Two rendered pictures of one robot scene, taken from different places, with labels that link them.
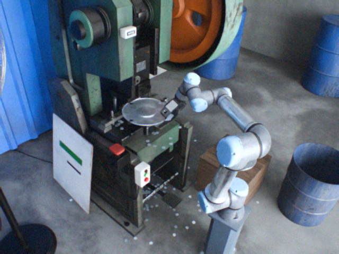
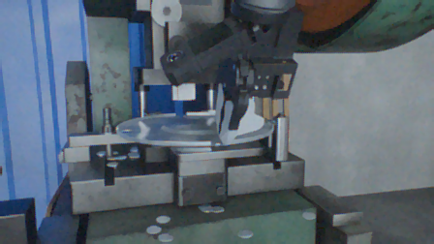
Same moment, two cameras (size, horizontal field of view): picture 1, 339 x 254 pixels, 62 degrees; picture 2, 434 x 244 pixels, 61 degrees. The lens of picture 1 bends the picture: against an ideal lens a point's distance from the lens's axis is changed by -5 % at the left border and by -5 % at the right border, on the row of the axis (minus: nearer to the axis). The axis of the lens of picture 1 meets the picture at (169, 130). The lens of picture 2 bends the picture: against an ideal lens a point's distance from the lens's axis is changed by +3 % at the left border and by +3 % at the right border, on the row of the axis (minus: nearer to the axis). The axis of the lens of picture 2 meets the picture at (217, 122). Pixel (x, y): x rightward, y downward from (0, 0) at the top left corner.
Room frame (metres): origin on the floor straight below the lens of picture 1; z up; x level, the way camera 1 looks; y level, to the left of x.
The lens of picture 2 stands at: (0.97, -0.27, 0.91)
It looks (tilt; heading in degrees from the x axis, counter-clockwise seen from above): 10 degrees down; 35
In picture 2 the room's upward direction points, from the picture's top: straight up
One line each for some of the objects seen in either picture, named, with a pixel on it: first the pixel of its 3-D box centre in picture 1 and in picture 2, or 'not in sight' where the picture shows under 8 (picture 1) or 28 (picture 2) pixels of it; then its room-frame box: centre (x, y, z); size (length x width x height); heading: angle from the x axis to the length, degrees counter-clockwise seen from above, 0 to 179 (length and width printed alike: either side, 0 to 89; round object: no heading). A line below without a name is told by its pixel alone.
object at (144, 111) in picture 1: (146, 110); (196, 126); (1.49, 0.15, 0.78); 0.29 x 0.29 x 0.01
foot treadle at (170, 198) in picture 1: (147, 184); not in sight; (1.48, 0.14, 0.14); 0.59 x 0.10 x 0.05; 52
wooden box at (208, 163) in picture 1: (232, 173); not in sight; (1.61, -0.50, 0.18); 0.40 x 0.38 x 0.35; 52
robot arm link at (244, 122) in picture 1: (240, 117); not in sight; (1.12, -0.32, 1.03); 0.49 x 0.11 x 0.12; 24
